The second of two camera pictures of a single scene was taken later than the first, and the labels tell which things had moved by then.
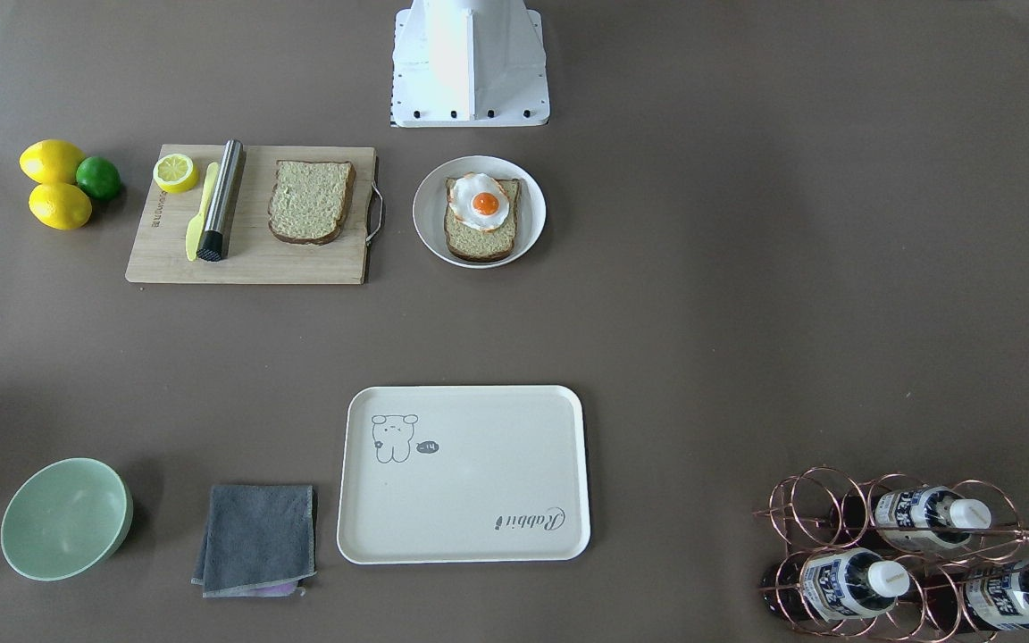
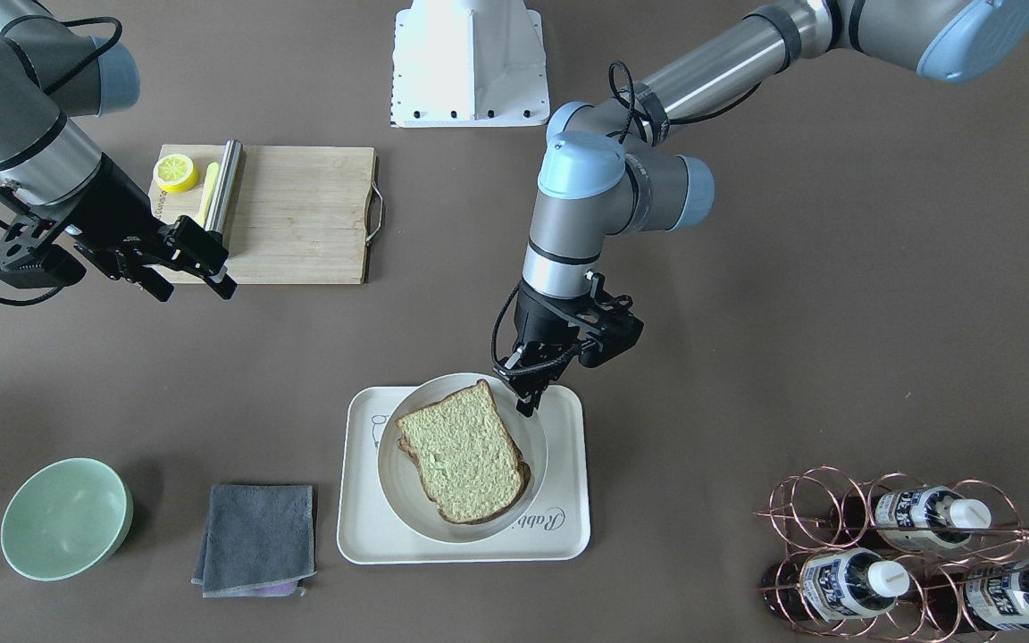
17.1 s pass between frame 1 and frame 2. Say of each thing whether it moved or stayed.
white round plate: moved
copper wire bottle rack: stayed
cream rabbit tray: stayed
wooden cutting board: stayed
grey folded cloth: stayed
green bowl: stayed
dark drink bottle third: stayed
